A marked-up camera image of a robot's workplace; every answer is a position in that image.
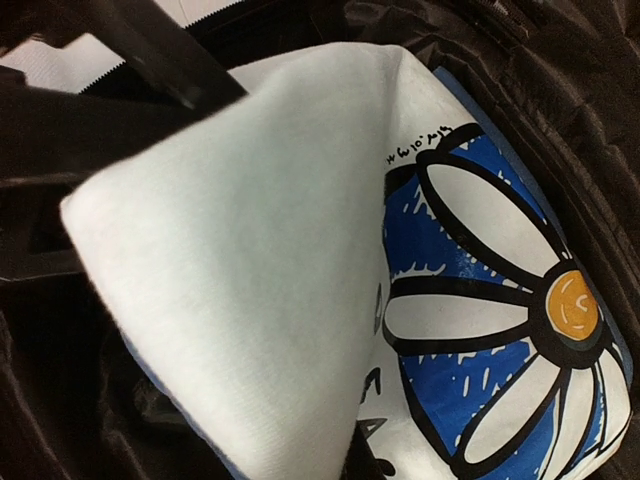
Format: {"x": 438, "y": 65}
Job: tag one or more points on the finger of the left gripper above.
{"x": 140, "y": 32}

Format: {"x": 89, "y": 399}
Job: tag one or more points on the white garment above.
{"x": 241, "y": 258}

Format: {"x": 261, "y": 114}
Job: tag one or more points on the black ribbed hard-shell suitcase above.
{"x": 559, "y": 78}

